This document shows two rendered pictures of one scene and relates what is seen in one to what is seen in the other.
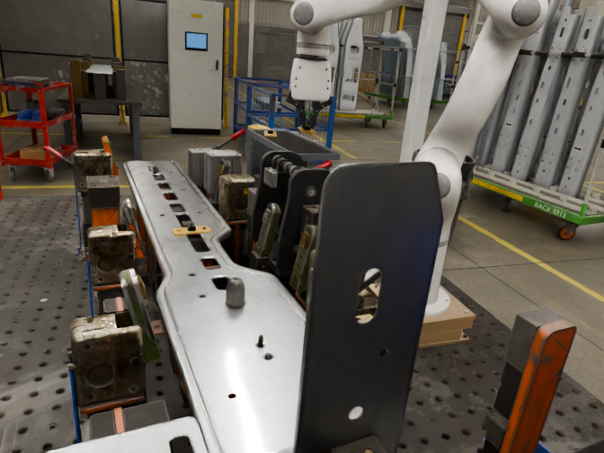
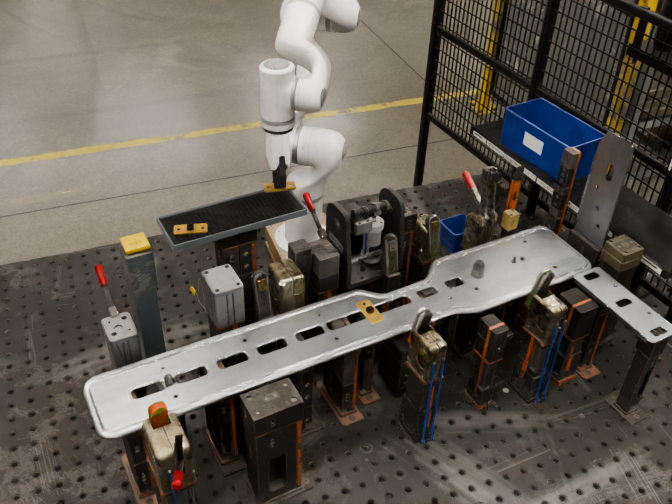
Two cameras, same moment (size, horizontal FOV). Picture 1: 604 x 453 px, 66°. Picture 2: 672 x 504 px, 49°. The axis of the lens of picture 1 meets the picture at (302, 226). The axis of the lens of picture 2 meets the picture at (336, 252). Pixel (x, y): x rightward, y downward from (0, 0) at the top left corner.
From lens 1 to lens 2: 2.18 m
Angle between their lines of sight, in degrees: 80
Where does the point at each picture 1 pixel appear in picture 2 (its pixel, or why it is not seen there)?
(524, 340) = (575, 159)
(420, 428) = not seen: hidden behind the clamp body
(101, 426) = (585, 308)
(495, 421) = (566, 188)
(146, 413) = (570, 297)
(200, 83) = not seen: outside the picture
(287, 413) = (556, 251)
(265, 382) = (540, 258)
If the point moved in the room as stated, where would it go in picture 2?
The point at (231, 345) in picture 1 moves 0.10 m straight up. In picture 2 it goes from (519, 271) to (526, 242)
